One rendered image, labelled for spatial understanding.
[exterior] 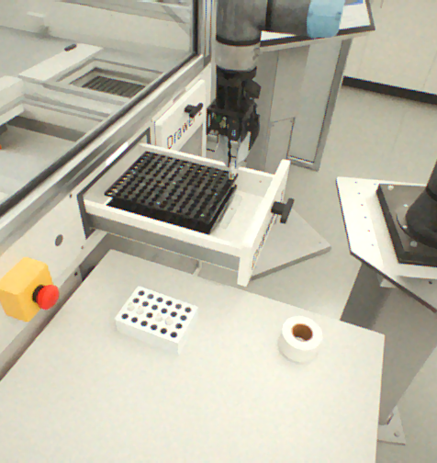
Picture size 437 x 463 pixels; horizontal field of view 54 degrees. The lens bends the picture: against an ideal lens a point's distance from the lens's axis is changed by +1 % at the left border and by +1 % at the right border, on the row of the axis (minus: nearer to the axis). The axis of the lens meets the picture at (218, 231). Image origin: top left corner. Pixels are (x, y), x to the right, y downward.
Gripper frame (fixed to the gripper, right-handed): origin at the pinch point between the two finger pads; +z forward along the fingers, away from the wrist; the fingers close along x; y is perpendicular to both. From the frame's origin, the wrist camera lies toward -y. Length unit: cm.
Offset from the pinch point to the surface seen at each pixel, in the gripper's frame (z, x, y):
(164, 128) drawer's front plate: 2.7, -21.3, -11.4
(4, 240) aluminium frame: -2.8, -22.9, 39.2
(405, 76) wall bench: 76, 48, -283
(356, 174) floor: 94, 30, -162
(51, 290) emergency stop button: 4.6, -15.9, 40.1
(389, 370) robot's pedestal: 61, 48, -6
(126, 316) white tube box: 15.0, -7.9, 33.7
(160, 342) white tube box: 15.8, -0.2, 35.8
